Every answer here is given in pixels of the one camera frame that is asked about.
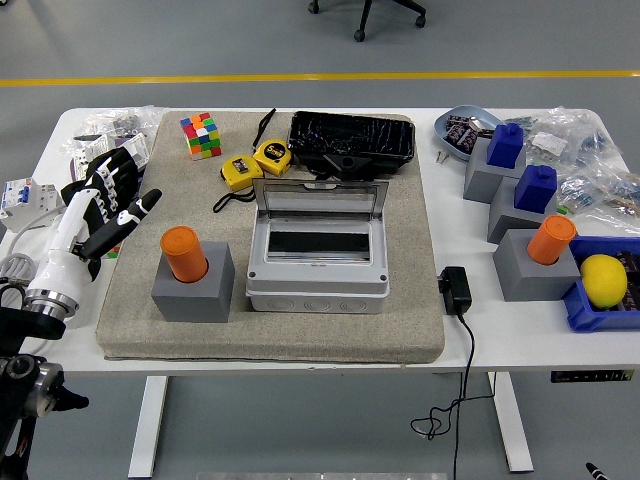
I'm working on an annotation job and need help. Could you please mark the grey block holder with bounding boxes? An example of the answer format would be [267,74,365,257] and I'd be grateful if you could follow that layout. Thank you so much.
[151,241,236,324]
[492,228,584,303]
[462,135,528,204]
[487,175,559,246]

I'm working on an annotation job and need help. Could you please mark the white purple paper packet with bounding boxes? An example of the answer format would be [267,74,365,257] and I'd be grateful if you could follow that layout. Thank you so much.
[67,131,152,184]

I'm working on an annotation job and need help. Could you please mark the transparent hinged box lid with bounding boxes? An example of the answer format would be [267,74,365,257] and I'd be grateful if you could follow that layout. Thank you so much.
[251,178,391,222]

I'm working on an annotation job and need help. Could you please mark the blue-grey dish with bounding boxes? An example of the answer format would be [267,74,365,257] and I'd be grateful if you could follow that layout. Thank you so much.
[433,104,504,163]

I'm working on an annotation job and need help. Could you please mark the black table control panel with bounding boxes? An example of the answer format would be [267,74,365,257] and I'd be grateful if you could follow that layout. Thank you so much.
[550,369,636,385]

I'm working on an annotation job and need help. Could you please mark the dark packets in bin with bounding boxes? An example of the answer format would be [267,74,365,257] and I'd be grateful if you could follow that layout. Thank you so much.
[617,248,640,314]

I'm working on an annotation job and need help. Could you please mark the blue storage bin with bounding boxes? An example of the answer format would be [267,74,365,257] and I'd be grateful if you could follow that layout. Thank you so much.
[561,234,640,334]

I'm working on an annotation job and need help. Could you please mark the small clear parts bag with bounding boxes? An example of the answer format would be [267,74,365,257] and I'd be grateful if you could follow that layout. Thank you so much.
[504,115,539,134]

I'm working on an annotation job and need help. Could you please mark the blue plastic block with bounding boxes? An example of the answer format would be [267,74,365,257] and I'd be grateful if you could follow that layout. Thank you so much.
[486,121,526,169]
[513,164,559,213]

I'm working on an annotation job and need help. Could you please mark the grey-brown mat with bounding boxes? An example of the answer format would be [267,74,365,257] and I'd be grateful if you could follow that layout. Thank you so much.
[94,109,446,365]

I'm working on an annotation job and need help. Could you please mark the black cloth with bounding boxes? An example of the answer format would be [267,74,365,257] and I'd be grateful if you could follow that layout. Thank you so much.
[60,148,144,227]

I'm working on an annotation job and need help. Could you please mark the black adapter cord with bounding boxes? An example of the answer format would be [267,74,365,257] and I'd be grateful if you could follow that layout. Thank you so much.
[410,312,499,480]

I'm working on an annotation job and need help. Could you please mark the grey electrical enclosure box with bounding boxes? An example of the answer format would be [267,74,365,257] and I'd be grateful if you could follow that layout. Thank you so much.
[244,212,392,315]

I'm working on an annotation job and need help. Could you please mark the silver brown wrapped item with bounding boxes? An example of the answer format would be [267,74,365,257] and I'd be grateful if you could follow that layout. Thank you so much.
[467,115,495,138]

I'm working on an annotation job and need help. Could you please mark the clear bag of dark screws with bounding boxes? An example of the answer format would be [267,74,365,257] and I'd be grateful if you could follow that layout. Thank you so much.
[79,105,164,140]

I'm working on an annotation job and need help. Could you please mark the yellow lemon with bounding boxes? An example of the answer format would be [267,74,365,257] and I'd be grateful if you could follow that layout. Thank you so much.
[579,253,629,309]

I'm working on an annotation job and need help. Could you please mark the yellow tape measure clear window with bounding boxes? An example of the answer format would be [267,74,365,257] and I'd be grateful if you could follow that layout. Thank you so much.
[212,154,265,215]

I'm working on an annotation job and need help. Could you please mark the white power strip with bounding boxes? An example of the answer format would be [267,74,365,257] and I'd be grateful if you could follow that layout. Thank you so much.
[22,214,100,329]

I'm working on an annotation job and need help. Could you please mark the black power adapter plug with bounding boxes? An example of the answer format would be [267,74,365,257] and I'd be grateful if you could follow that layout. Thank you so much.
[437,265,473,317]

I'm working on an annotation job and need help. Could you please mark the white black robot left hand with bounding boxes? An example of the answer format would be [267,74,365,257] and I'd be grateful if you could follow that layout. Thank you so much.
[27,148,164,307]

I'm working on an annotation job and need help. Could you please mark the yellow tape measure 5m print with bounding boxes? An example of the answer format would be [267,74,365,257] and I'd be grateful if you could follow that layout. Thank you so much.
[252,107,295,177]

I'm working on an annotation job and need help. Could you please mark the grey power strip cable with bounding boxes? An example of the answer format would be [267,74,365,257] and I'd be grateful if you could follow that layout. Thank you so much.
[0,214,64,289]

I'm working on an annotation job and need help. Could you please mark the large clear parts bag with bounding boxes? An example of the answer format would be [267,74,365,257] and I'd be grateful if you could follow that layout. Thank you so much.
[525,106,625,170]

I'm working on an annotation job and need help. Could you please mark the black plastic tray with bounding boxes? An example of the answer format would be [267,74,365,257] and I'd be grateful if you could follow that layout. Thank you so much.
[288,110,417,164]

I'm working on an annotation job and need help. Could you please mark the white table leg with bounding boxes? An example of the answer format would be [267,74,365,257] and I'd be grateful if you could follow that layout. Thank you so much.
[486,372,534,474]
[127,375,170,479]

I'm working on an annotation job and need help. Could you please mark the orange cylinder battery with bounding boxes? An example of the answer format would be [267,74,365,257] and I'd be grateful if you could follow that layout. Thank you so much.
[526,214,578,266]
[159,225,209,284]

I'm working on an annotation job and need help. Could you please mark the white circuit breaker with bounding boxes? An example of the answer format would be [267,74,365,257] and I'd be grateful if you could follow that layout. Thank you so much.
[0,177,65,234]

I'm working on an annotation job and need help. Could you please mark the clear bag of components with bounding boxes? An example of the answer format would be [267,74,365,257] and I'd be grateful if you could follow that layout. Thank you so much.
[554,167,640,225]

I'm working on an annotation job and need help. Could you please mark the black office chair base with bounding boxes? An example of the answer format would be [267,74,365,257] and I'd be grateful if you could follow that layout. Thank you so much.
[307,0,428,43]

